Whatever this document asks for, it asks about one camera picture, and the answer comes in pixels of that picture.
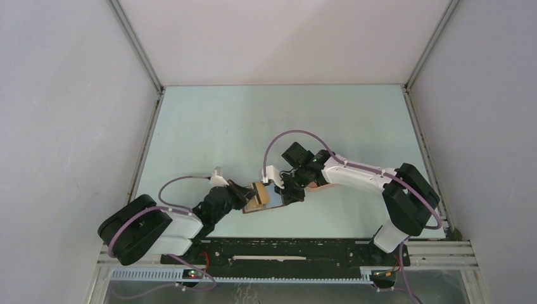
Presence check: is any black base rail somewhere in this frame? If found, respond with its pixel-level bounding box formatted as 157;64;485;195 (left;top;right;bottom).
180;237;410;279

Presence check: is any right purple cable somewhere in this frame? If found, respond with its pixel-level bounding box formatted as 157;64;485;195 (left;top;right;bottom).
262;130;443;304

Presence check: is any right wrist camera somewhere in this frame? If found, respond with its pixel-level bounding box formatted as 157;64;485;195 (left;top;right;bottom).
261;165;283;187

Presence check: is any pink oval tray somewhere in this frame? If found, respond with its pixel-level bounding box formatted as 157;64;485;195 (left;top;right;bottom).
305;182;336;192

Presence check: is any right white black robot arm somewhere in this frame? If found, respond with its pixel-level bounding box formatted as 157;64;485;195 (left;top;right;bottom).
262;142;441;265

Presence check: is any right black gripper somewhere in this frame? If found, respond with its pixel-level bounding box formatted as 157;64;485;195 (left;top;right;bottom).
275;166;310;205

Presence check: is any brown leather card holder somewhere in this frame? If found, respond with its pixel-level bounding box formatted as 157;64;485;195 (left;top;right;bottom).
242;182;284;214

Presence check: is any gold VIP card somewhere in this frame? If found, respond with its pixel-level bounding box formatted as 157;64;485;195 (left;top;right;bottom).
243;196;270;213
251;182;270;198

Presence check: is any aluminium frame rail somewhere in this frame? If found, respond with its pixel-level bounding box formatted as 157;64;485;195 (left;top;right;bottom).
106;0;164;94

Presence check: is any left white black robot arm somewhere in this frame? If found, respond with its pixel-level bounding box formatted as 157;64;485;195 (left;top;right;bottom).
98;180;258;266

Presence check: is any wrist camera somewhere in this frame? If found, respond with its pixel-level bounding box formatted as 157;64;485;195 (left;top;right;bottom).
209;167;229;187
261;165;283;187

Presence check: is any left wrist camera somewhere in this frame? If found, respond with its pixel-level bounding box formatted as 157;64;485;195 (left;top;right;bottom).
209;167;229;187

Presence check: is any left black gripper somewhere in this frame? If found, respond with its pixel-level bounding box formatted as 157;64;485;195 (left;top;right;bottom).
213;179;258;223

